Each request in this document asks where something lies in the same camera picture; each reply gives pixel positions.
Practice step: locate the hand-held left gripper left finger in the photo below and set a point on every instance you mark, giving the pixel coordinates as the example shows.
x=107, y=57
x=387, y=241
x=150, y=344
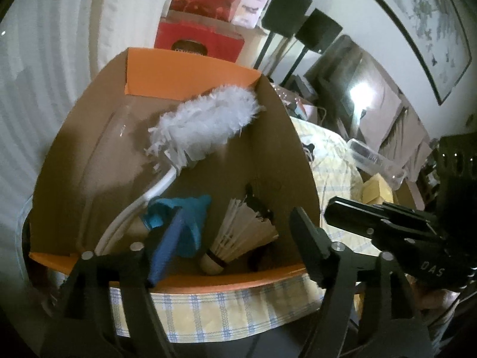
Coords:
x=166, y=250

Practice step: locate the carton with clutter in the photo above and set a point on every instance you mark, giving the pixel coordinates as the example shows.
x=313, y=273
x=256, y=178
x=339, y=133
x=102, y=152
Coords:
x=298, y=100

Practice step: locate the bright lamp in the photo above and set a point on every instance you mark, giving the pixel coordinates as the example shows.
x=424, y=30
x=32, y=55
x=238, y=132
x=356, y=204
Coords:
x=362, y=95

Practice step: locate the yellow plaid tablecloth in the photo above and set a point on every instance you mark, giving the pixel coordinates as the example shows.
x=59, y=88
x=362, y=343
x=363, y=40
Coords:
x=223, y=313

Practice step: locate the brown carton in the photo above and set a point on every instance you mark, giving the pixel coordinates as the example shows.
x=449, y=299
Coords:
x=253, y=46

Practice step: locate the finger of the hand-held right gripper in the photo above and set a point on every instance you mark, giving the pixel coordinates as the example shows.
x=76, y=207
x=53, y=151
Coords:
x=354, y=216
x=413, y=219

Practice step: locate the framed ink painting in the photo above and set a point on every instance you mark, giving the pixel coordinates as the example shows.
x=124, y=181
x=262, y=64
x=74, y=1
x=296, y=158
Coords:
x=428, y=26

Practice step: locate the white shuttlecock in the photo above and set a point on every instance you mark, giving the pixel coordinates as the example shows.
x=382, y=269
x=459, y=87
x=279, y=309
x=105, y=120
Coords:
x=238, y=235

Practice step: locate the pink package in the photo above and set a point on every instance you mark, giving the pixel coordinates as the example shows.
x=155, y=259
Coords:
x=251, y=7

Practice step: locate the white curtain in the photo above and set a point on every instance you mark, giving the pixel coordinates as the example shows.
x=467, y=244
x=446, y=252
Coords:
x=56, y=44

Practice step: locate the clear plastic tube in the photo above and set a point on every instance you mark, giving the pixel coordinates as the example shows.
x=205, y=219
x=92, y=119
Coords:
x=372, y=158

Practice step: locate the yellow box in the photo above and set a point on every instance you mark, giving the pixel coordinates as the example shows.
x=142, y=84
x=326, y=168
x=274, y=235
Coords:
x=378, y=190

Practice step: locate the blue silicone funnel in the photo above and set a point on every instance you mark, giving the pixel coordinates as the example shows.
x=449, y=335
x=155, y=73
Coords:
x=193, y=223

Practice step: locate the brown sofa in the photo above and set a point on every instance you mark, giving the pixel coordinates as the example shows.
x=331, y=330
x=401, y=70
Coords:
x=387, y=115

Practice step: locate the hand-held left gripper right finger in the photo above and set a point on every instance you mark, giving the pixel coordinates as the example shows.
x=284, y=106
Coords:
x=309, y=242

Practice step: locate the white feather duster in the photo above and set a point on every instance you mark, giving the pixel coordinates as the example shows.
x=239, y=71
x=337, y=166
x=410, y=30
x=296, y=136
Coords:
x=208, y=119

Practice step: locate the orange cardboard box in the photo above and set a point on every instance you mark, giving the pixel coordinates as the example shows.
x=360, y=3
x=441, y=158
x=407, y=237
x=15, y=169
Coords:
x=93, y=156

